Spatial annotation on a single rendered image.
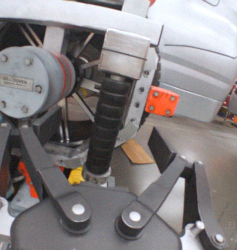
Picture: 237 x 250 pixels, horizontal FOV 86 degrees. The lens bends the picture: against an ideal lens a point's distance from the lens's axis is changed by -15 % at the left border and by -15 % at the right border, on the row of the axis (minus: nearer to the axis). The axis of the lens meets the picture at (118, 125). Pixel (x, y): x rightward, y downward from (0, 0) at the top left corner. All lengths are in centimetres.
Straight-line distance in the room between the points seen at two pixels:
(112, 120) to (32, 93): 16
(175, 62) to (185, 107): 26
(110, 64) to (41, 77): 14
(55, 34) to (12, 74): 18
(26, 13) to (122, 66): 15
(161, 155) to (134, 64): 10
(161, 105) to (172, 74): 43
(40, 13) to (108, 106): 15
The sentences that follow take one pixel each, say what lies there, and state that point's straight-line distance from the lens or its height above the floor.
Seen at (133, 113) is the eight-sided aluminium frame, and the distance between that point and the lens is 41.
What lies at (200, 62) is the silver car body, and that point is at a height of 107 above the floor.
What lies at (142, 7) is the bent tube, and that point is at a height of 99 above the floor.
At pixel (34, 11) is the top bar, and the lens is 23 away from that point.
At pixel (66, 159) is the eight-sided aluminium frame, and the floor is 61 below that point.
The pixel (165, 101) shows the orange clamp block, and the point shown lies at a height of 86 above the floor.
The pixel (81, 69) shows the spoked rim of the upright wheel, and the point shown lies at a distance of 50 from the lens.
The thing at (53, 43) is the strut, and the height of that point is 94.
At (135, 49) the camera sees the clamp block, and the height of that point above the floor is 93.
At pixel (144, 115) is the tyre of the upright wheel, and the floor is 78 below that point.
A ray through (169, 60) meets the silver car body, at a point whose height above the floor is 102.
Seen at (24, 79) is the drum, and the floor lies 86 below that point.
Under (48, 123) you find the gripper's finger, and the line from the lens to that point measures 17.
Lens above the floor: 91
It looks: 20 degrees down
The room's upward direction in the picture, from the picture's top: 15 degrees clockwise
